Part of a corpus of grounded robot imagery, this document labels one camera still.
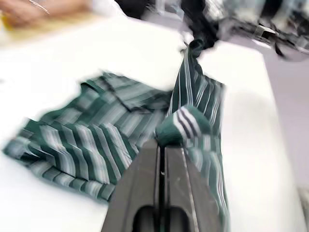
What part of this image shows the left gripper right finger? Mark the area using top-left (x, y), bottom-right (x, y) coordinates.
top-left (165, 145), bottom-right (223, 232)

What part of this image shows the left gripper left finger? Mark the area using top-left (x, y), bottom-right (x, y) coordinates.
top-left (102, 138), bottom-right (162, 232)

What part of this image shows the green striped T-shirt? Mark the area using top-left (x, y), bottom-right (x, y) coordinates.
top-left (2, 38), bottom-right (230, 232)

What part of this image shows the person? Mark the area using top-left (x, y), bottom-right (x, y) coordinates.
top-left (0, 0), bottom-right (97, 29)

